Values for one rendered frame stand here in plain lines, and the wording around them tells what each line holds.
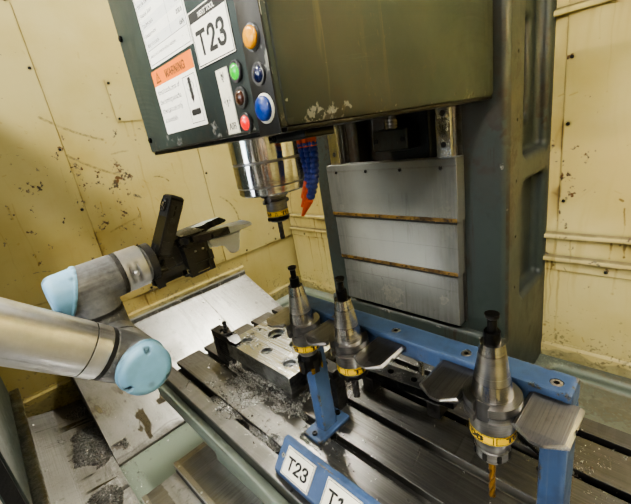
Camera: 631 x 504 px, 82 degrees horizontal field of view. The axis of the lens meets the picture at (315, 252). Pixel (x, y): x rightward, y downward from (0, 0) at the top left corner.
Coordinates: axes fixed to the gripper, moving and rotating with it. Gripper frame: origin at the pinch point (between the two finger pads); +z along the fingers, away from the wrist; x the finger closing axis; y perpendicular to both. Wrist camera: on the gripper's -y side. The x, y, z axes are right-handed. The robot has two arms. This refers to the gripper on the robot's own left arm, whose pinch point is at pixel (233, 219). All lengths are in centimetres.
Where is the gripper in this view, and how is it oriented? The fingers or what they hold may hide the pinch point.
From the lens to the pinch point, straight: 80.2
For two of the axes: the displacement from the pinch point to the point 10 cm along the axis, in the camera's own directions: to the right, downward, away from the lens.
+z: 7.0, -3.6, 6.2
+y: 1.8, 9.2, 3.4
